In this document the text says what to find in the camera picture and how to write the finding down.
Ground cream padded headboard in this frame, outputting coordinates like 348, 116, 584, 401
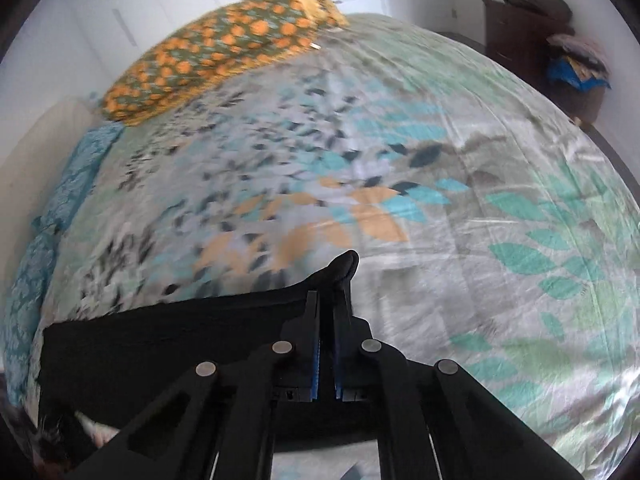
0, 99, 98, 286

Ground pile of mixed clothes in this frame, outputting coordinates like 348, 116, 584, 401
545, 33, 614, 92

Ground folded grey clothes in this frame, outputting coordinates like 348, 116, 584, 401
502, 0, 574, 24

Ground blue patterned cloth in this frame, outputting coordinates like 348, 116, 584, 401
0, 227, 63, 408

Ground dark wooden dresser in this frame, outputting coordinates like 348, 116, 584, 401
481, 0, 607, 126

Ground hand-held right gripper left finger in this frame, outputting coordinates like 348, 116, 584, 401
65, 290, 321, 480

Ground black pants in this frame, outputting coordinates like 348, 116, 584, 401
37, 250, 382, 461

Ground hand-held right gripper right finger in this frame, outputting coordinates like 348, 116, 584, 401
332, 282, 587, 480

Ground teal damask pillow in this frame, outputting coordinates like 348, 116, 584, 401
34, 122, 127, 233

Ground floral leaf print bedsheet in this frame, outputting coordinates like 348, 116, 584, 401
30, 12, 640, 480

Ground orange floral pillow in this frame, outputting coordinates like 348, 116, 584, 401
101, 0, 350, 127

